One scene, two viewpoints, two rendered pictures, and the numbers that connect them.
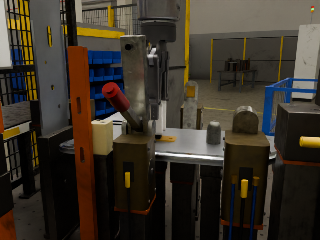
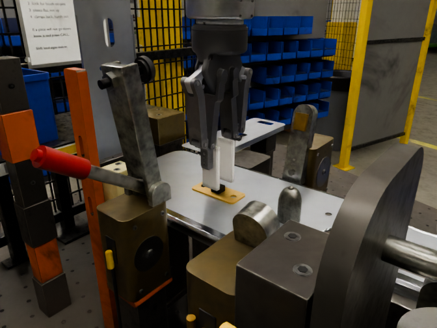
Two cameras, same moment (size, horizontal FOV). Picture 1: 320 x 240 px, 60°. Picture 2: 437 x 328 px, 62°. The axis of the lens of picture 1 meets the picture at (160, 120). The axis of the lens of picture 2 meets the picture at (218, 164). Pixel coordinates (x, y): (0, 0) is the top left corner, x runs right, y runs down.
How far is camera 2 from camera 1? 28 cm
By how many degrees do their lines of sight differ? 27
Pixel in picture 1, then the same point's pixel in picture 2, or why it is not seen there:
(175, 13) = (233, 9)
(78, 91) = (79, 129)
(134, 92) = (128, 144)
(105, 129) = not seen: hidden behind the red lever
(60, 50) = (128, 49)
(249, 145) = (210, 282)
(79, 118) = not seen: hidden behind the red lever
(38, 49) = (88, 52)
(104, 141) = (115, 194)
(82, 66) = (79, 97)
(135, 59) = (121, 100)
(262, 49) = not seen: outside the picture
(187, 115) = (292, 157)
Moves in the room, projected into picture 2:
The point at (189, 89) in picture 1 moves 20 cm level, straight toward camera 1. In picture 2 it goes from (298, 118) to (241, 154)
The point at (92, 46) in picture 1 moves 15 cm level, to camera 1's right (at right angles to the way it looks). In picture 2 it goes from (272, 9) to (292, 8)
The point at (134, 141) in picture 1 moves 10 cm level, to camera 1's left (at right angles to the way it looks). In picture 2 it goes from (118, 213) to (56, 195)
